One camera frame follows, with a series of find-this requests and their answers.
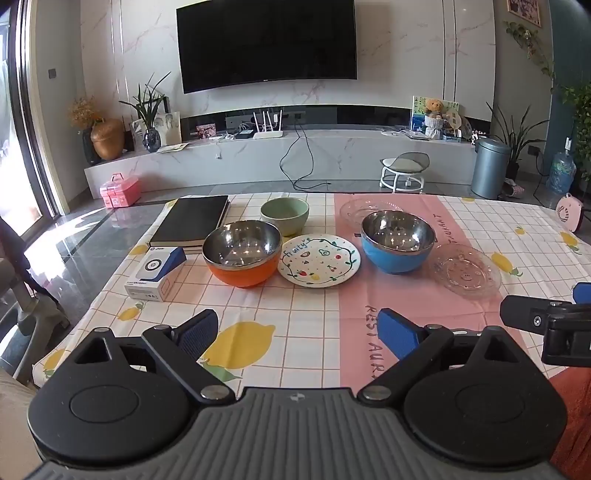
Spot white rolling stool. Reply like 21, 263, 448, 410
380, 151, 431, 193

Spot pink storage box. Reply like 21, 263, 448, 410
100, 173, 141, 210

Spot framed wall picture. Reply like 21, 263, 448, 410
507, 0, 542, 27

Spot white fruity painted plate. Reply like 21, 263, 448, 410
277, 234, 362, 289

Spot white photo frame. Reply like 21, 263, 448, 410
154, 112, 181, 147

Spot blue steel bowl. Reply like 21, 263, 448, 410
361, 210, 437, 274

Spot clear glass plate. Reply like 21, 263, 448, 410
427, 244, 501, 300
339, 198, 402, 231

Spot white blue product box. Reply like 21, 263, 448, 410
124, 247, 186, 302

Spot black power cable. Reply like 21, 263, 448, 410
277, 120, 333, 192

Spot grey metal trash can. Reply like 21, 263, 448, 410
471, 138, 510, 200

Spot golden brown vase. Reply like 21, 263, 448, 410
90, 119, 124, 161

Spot black wall television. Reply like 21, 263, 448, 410
176, 0, 358, 93

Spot blue vase with plant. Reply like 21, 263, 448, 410
120, 73, 170, 153

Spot blue water jug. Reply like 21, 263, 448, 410
546, 137, 577, 196

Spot pink round fan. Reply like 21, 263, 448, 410
556, 193, 584, 233

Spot potted floor plant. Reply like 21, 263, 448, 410
486, 103, 549, 180

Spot hanging vine plant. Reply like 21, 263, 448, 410
504, 16, 590, 182

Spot teddy bear toy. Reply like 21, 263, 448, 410
424, 98, 444, 140

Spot white wifi router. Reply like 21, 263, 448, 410
252, 110, 283, 140

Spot orange steel bowl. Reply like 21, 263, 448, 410
202, 220, 283, 288

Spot green ceramic bowl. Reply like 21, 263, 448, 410
260, 197, 310, 237

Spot black book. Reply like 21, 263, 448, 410
149, 195, 230, 253

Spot grey chair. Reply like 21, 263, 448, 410
0, 216, 71, 384

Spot dried yellow flowers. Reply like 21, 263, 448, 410
68, 97, 103, 131

